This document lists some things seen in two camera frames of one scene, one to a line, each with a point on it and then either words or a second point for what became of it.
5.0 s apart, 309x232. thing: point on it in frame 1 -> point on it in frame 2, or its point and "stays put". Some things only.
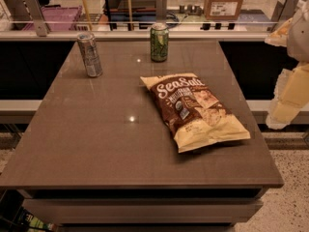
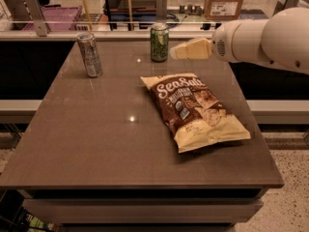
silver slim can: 91,56 stays put
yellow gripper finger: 279,37 -> 221,41
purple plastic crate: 59,18 stays put
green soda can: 159,42 stays put
